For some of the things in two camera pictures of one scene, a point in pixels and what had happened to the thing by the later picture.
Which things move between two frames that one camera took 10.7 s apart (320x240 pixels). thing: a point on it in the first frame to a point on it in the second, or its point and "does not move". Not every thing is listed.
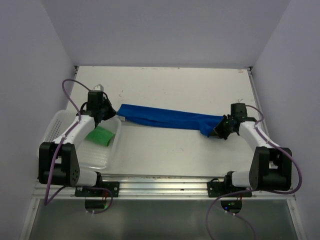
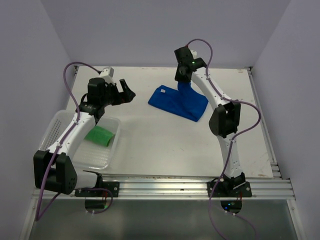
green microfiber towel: (100, 135) does not move
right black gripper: (218, 128) to (178, 78)
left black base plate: (113, 186) does not move
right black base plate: (216, 189) does not move
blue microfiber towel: (206, 123) to (184, 101)
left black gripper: (112, 111) to (126, 96)
